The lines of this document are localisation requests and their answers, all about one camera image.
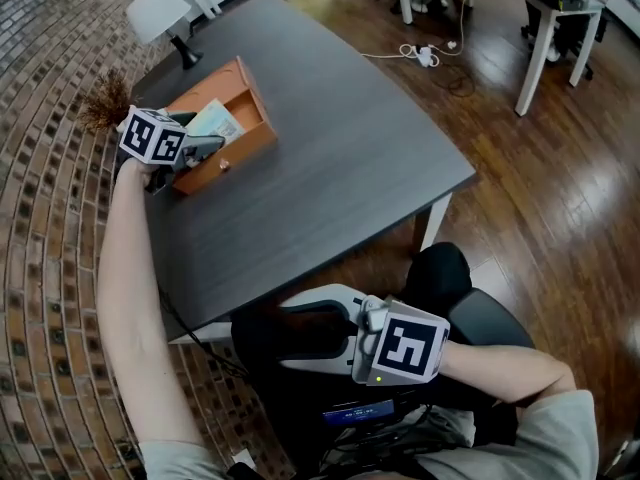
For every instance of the black office chair seat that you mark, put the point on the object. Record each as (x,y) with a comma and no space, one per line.
(490,318)

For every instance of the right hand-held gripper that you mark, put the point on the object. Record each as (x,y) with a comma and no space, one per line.
(405,348)

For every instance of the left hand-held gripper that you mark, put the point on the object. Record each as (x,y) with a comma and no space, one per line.
(150,138)

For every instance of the person's grey shirt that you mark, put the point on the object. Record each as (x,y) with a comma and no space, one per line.
(550,443)

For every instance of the black chest device with screen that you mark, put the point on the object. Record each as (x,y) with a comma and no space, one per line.
(357,414)

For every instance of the dried plant in white vase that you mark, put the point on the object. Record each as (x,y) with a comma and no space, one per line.
(107,100)

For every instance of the orange drawer box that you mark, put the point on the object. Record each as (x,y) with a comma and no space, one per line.
(240,155)

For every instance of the pale blue tissue pack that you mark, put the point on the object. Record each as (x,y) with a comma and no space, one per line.
(215,120)

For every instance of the person's right forearm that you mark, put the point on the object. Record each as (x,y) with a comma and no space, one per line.
(500,368)

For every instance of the white wall socket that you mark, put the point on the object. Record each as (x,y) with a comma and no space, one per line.
(244,459)

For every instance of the white table leg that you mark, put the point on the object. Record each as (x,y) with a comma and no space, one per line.
(434,223)
(210,332)

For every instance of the person's black trousers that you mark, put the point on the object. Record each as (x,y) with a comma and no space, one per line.
(440,273)

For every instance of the black lamp base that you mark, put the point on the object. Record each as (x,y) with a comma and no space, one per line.
(155,13)

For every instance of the person's left forearm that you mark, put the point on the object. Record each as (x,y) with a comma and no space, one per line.
(130,293)

